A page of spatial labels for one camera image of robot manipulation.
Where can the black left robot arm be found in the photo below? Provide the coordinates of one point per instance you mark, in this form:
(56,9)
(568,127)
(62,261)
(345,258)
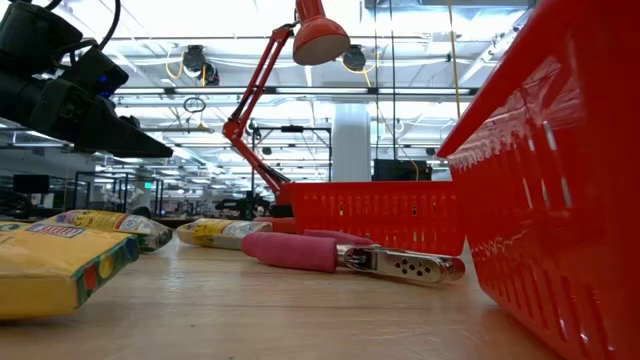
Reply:
(30,35)

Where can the black computer monitor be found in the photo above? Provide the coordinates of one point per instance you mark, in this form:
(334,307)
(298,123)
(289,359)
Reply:
(31,183)

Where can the distant black robot equipment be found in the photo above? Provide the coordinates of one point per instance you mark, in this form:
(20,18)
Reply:
(242,206)

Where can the red desk lamp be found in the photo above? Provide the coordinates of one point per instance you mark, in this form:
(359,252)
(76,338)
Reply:
(320,35)

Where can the white building pillar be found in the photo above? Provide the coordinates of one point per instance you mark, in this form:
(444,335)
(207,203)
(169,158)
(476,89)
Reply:
(351,145)

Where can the red plastic basket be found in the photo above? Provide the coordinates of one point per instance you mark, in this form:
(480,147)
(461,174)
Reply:
(380,210)
(550,200)

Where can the black box-shaped equipment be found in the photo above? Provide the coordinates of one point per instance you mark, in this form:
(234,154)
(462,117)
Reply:
(400,170)

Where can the black framed enclosure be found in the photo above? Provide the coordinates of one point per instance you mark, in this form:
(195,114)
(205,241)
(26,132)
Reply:
(125,175)

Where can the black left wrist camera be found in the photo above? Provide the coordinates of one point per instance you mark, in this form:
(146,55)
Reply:
(95,75)

